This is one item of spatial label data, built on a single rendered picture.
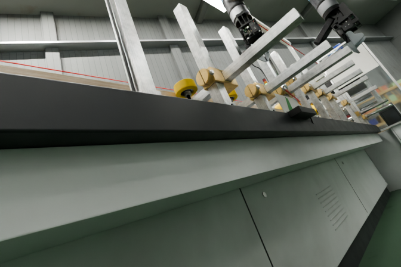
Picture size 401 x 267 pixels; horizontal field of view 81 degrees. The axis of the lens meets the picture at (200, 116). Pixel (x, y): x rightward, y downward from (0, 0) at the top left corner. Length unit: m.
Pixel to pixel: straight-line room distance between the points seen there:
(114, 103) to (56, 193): 0.14
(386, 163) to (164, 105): 3.20
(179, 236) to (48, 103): 0.45
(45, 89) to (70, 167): 0.10
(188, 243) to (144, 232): 0.13
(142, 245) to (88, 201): 0.28
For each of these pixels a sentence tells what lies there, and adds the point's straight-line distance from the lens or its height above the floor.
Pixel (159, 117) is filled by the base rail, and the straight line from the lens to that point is 0.41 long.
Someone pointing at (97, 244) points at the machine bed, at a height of 0.50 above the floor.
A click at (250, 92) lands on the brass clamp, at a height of 0.80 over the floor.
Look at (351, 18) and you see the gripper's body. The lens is 1.15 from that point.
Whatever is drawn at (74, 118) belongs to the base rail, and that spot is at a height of 0.64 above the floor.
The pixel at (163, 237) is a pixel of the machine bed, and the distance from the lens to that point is 0.63.
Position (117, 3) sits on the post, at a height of 0.97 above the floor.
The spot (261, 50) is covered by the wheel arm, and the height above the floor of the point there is 0.80.
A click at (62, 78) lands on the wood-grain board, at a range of 0.67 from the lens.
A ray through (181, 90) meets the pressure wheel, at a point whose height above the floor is 0.87.
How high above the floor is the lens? 0.47
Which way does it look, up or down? 22 degrees up
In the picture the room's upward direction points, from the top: 22 degrees counter-clockwise
